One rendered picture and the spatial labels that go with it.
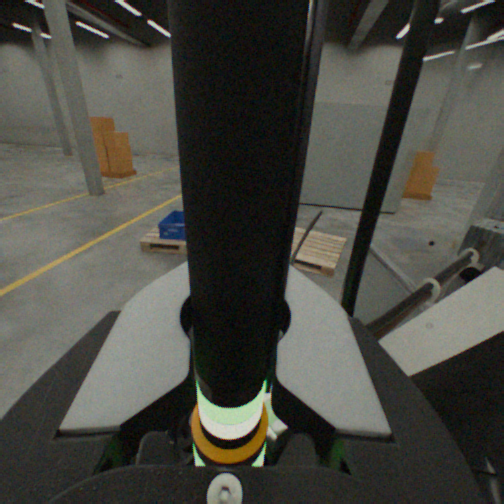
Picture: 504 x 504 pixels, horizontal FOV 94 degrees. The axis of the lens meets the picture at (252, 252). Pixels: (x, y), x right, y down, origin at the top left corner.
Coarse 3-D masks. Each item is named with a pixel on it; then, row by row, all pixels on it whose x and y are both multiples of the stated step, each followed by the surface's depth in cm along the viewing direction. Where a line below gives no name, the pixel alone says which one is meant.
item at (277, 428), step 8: (264, 392) 18; (264, 400) 17; (272, 424) 16; (280, 424) 16; (272, 432) 15; (280, 432) 15; (288, 432) 16; (272, 440) 16; (280, 440) 16; (272, 448) 16; (280, 448) 16; (264, 456) 16; (272, 456) 16; (264, 464) 17; (272, 464) 16
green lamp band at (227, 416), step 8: (264, 384) 12; (200, 400) 11; (256, 400) 11; (208, 408) 11; (216, 408) 10; (240, 408) 11; (248, 408) 11; (256, 408) 11; (216, 416) 11; (224, 416) 11; (232, 416) 11; (240, 416) 11; (248, 416) 11
